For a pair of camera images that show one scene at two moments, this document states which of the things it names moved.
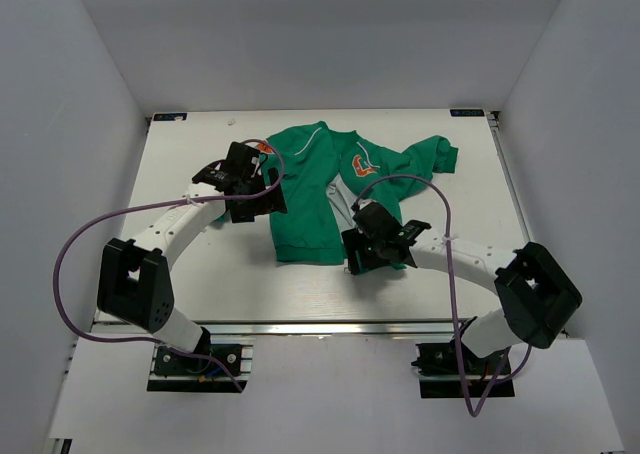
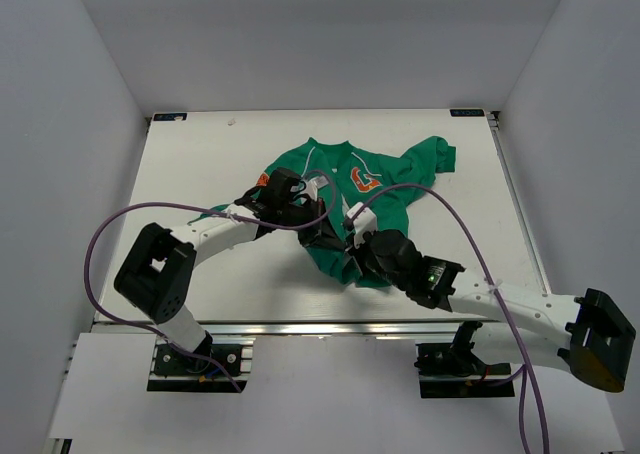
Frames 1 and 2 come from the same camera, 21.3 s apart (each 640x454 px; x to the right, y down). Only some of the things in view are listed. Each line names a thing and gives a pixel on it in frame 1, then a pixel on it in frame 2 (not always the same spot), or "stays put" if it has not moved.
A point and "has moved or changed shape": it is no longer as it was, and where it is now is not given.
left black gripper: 268,203 -> 320,236
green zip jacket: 324,171 has moved or changed shape
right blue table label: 467,113 stays put
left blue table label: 170,116 stays put
